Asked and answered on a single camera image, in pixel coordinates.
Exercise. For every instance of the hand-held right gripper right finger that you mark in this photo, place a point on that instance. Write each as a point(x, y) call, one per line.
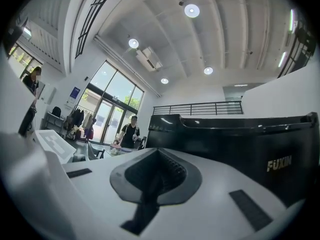
point(225, 196)

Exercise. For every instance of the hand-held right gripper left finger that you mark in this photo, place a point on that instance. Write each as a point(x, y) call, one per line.
point(100, 196)

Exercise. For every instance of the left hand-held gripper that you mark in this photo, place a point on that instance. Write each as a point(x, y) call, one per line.
point(55, 144)

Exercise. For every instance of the metal shelf cart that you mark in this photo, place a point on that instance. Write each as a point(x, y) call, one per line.
point(56, 121)

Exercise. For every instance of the coat rack with clothes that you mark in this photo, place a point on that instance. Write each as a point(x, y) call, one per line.
point(80, 121)

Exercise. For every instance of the grey chair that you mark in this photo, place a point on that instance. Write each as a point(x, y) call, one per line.
point(91, 150)

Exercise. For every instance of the large glass entrance doors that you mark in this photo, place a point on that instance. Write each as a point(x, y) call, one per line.
point(112, 96)

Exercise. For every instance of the black metal railing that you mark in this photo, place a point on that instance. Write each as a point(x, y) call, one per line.
point(91, 21)
point(197, 106)
point(300, 49)

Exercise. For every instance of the round ceiling light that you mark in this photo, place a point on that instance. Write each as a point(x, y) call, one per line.
point(164, 80)
point(208, 70)
point(133, 43)
point(191, 10)

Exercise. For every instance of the white ceiling air conditioner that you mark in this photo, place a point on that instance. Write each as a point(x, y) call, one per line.
point(150, 59)

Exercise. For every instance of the long ceiling light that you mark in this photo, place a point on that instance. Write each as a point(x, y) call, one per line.
point(291, 20)
point(282, 59)

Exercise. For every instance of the blue wall poster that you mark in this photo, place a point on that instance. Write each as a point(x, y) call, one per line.
point(75, 92)

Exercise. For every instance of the window with dark frame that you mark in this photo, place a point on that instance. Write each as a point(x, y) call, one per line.
point(20, 56)

